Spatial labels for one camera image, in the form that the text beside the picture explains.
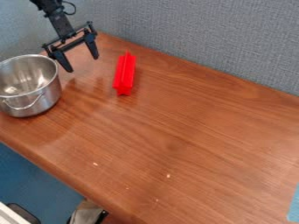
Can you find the white object at corner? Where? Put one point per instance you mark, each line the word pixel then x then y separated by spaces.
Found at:
pixel 10 217

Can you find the black object at bottom left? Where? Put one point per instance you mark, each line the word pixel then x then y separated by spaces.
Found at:
pixel 26 214

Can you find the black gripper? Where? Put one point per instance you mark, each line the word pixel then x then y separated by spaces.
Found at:
pixel 85 35

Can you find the stainless steel pot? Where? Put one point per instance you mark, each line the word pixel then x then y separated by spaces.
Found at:
pixel 30 85

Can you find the red star-shaped block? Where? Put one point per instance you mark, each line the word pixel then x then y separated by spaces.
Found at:
pixel 125 75

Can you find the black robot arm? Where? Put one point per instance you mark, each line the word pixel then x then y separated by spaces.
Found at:
pixel 57 11

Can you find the grey table leg bracket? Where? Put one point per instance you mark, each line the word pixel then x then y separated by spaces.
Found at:
pixel 87 213

